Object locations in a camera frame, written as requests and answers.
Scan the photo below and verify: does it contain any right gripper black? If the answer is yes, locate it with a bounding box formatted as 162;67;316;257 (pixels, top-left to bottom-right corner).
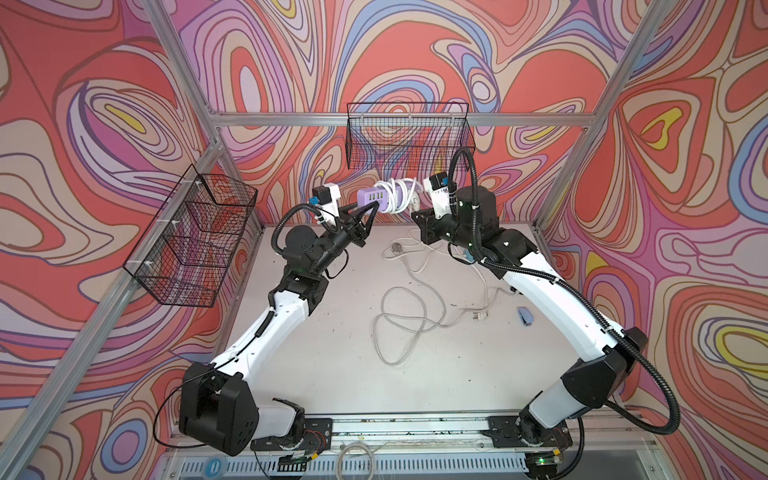
410;206;478;252

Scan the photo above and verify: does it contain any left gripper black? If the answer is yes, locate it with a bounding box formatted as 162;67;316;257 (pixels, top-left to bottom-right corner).
309;201;376;281

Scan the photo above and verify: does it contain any black power strip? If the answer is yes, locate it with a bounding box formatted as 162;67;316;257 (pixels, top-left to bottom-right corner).
371;240;449;367

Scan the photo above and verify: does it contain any purple power strip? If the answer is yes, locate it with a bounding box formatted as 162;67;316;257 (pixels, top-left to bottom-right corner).
356;178;423;215

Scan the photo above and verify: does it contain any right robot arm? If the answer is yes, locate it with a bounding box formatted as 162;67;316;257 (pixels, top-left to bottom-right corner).
412;147;681;446

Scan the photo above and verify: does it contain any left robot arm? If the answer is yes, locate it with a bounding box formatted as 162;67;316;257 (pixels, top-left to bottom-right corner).
174;202;379;456

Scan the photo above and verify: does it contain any small blue plug cover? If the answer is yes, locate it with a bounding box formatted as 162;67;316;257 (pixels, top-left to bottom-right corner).
517;307;535;326

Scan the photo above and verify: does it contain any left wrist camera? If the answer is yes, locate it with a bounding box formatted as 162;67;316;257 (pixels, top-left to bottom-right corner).
309;183;341;226

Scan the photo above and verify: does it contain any black wire basket back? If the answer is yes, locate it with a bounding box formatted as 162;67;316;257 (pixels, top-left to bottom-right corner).
345;100;474;177

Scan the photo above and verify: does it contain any black wire basket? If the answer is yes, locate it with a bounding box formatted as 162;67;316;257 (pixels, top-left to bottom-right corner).
345;100;474;177
123;166;258;308

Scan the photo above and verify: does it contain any black wire basket left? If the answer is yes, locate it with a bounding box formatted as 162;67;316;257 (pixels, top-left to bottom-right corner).
123;166;258;308

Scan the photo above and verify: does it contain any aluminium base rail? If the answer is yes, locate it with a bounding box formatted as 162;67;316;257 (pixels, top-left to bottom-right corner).
151;412;674;479

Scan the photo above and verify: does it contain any white coiled cable front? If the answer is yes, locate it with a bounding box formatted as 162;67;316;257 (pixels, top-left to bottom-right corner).
334;442;376;480

